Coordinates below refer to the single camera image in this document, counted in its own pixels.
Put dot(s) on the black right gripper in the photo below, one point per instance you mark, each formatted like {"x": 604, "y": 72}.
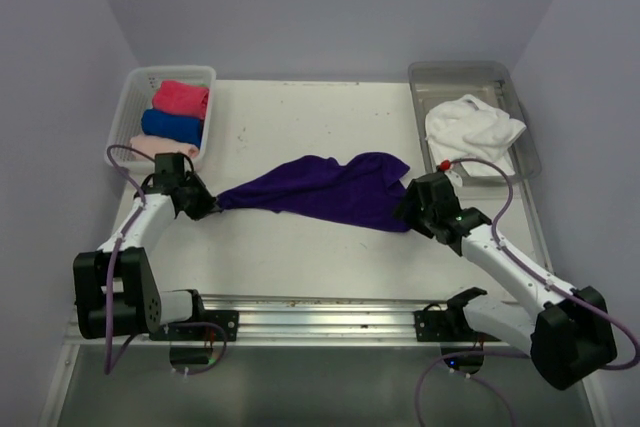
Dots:
{"x": 411, "y": 195}

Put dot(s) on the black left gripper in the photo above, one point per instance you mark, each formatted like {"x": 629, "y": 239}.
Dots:
{"x": 206, "y": 206}

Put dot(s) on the purple towel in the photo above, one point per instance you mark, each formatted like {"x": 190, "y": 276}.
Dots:
{"x": 364, "y": 192}

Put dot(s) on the pink red towel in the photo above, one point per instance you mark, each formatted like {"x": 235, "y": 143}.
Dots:
{"x": 181, "y": 99}

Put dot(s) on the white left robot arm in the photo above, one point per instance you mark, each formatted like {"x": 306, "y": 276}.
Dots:
{"x": 115, "y": 289}

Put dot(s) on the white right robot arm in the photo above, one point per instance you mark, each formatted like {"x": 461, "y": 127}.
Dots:
{"x": 563, "y": 330}

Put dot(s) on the light pink rolled towel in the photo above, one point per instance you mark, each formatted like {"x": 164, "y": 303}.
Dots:
{"x": 150, "y": 146}

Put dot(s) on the blue rolled towel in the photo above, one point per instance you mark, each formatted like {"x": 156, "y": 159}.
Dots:
{"x": 179, "y": 128}

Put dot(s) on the white towel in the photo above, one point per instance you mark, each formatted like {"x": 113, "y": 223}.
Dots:
{"x": 470, "y": 128}

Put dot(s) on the white plastic basket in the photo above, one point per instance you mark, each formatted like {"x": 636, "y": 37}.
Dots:
{"x": 136, "y": 95}

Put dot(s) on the clear plastic bin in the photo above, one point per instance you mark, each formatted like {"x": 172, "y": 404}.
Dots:
{"x": 432, "y": 83}

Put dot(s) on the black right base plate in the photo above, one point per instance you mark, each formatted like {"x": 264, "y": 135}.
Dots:
{"x": 436, "y": 324}

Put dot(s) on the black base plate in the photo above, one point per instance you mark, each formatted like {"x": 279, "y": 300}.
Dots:
{"x": 436, "y": 324}
{"x": 213, "y": 325}

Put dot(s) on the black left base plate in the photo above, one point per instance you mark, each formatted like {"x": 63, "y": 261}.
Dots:
{"x": 213, "y": 325}

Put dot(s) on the aluminium mounting rail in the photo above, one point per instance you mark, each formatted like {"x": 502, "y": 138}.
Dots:
{"x": 281, "y": 321}

